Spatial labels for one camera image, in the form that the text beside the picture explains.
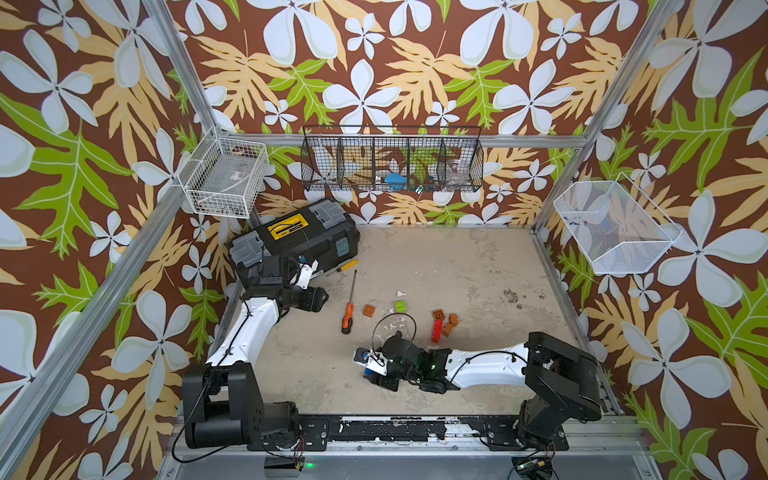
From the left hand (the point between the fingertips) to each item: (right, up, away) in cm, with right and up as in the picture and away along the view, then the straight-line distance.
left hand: (315, 289), depth 88 cm
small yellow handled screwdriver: (+6, +6, +20) cm, 22 cm away
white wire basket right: (+86, +16, -7) cm, 88 cm away
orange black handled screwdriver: (+9, -7, +8) cm, 15 cm away
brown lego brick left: (+16, -8, +8) cm, 19 cm away
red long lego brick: (+37, -13, +5) cm, 40 cm away
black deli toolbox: (0, +18, +8) cm, 20 cm away
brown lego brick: (+40, -13, +3) cm, 42 cm away
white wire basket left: (-26, +34, -2) cm, 43 cm away
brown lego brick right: (+43, -11, +7) cm, 45 cm away
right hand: (+15, -20, -6) cm, 26 cm away
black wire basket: (+23, +43, +11) cm, 50 cm away
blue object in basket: (+24, +34, +5) cm, 42 cm away
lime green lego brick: (+26, -6, +6) cm, 28 cm away
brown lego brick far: (+38, -9, +6) cm, 39 cm away
